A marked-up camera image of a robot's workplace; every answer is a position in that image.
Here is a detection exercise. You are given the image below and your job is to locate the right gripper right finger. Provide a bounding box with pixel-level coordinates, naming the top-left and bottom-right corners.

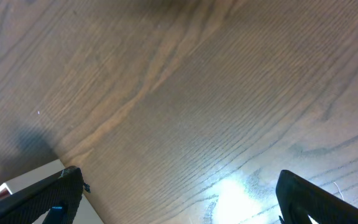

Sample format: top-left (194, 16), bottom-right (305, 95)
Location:
top-left (275, 170), bottom-right (358, 224)

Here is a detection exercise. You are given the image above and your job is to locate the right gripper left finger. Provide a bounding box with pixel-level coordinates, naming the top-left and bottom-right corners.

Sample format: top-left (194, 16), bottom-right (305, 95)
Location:
top-left (0, 166), bottom-right (90, 224)

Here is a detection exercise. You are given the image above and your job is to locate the white open cardboard box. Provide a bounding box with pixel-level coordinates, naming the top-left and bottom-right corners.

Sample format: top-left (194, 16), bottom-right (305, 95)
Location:
top-left (0, 159), bottom-right (103, 224)

